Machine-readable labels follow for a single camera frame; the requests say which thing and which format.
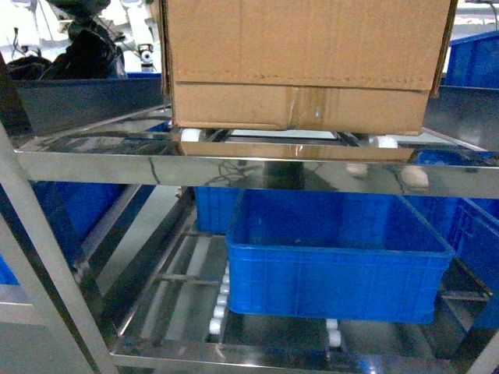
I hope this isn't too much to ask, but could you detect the black bag on shelf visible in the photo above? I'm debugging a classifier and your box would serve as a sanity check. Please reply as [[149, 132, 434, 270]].
[[6, 21, 127, 80]]

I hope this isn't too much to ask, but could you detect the blue crate top right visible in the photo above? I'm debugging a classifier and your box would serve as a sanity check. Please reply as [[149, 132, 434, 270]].
[[444, 30, 498, 89]]

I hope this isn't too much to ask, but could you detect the steel roller shelf rack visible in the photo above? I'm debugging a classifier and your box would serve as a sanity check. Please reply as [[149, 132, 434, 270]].
[[1, 79, 498, 373]]

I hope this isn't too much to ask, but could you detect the brown cardboard box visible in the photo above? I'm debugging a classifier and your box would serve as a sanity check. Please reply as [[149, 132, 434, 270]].
[[160, 1, 457, 135]]

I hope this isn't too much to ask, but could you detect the blue crate behind centre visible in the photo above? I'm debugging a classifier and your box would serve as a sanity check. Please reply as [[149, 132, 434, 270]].
[[194, 187, 241, 235]]

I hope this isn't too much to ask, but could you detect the blue crate far left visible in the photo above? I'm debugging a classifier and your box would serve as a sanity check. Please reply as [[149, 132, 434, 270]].
[[0, 181, 157, 285]]

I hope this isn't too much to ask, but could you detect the blue crate right side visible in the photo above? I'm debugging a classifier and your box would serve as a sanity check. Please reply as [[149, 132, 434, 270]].
[[405, 194, 499, 330]]

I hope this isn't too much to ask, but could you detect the large blue crate front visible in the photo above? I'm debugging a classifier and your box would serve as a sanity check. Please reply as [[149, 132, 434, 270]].
[[225, 189, 455, 324]]

